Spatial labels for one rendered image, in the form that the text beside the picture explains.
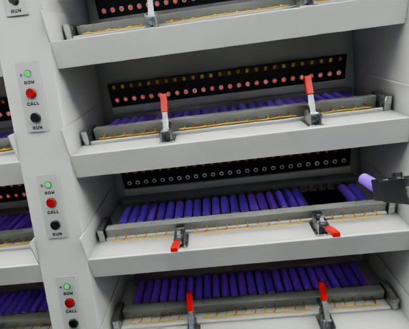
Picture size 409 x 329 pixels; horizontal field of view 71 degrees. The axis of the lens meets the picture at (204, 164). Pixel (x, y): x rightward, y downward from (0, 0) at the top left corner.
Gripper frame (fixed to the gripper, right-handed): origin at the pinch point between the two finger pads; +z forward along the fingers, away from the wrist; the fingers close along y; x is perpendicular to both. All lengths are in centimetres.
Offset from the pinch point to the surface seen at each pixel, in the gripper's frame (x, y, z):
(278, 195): -0.1, 11.2, 25.9
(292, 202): 1.6, 8.9, 22.9
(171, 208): 0.6, 34.9, 24.5
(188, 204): 0.1, 31.2, 25.2
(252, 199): 0.2, 17.0, 25.1
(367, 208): 3.9, -4.6, 20.2
